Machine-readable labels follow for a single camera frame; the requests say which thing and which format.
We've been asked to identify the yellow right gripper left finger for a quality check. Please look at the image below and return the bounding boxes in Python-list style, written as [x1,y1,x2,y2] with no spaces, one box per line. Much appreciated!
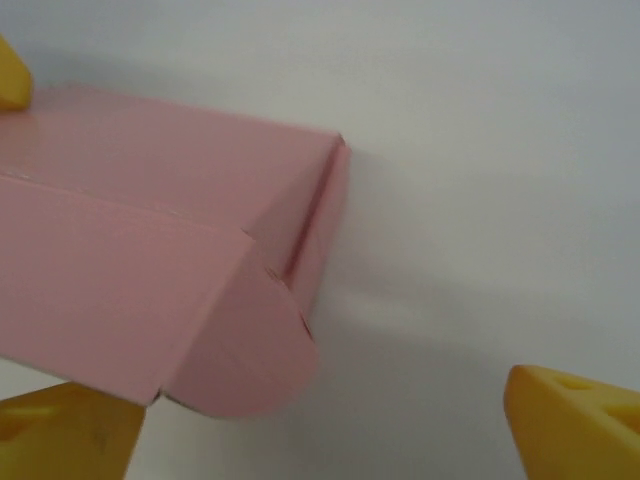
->
[0,382,147,480]

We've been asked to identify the pink paper box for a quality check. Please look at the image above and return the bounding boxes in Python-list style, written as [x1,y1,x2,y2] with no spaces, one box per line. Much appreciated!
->
[0,82,354,422]

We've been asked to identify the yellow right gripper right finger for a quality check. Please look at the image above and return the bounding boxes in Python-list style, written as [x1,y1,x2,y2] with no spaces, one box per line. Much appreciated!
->
[502,364,640,480]

